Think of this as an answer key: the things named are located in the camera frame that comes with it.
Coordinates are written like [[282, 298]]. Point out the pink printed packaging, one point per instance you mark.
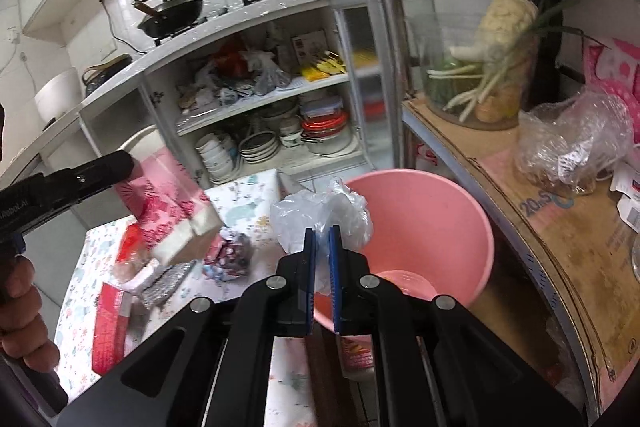
[[160, 192]]

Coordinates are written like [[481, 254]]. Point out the clear lidded food container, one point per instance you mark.
[[322, 107]]

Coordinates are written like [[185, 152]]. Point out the pink dotted cloth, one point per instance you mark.
[[615, 67]]

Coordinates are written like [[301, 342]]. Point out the yellow packets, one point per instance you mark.
[[325, 68]]

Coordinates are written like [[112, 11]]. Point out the red plastic bag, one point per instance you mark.
[[230, 57]]

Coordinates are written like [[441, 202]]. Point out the black blender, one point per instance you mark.
[[545, 57]]

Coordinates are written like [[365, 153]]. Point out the clear bag with label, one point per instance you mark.
[[565, 137]]

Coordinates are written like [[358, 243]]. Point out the green onions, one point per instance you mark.
[[480, 87]]

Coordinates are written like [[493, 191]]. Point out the silver foil packet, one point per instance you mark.
[[165, 282]]

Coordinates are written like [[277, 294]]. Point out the white pot with red lid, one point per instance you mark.
[[327, 139]]

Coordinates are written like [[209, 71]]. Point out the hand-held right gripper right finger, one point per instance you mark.
[[334, 277]]

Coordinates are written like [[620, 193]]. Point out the white cauliflower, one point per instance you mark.
[[505, 22]]

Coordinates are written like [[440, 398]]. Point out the flattened cardboard sheet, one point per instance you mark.
[[565, 247]]

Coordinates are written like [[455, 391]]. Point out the white foam piece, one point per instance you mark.
[[185, 239]]

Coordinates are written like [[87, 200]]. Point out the white kitchen cabinet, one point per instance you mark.
[[240, 19]]

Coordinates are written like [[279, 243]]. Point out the white labelled packet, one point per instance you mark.
[[627, 187]]

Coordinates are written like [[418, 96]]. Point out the clear plastic bag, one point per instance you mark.
[[300, 217]]

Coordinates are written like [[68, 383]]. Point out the red snack packet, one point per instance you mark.
[[130, 239]]

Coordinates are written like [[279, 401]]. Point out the pink plastic bucket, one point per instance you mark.
[[425, 217]]

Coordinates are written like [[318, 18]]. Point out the red cardboard box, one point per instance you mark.
[[107, 332]]

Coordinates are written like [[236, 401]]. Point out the white rice cooker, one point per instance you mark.
[[57, 97]]

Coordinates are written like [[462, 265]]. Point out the black electric cooker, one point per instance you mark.
[[107, 74]]

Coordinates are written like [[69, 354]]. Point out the red and white carton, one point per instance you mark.
[[357, 354]]

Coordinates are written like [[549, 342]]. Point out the black wok with lid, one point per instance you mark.
[[172, 14]]

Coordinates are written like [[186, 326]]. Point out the stack of white bowls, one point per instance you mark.
[[217, 157]]

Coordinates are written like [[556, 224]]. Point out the patterned wrapper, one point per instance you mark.
[[230, 257]]

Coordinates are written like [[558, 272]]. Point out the grey plastic bag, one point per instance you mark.
[[267, 74]]

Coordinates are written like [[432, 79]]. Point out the clear glass bowl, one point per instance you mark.
[[425, 57]]

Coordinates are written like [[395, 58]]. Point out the white printed carton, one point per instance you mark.
[[310, 44]]

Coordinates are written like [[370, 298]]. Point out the metal pole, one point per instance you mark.
[[385, 32]]

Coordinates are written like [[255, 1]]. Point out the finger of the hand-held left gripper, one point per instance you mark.
[[95, 174]]

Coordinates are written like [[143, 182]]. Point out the person's left hand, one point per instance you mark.
[[22, 307]]

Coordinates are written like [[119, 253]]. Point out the floral tablecloth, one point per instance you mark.
[[240, 202]]

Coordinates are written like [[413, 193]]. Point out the stack of plates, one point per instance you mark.
[[257, 146]]

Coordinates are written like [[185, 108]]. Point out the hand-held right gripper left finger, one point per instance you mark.
[[309, 267]]

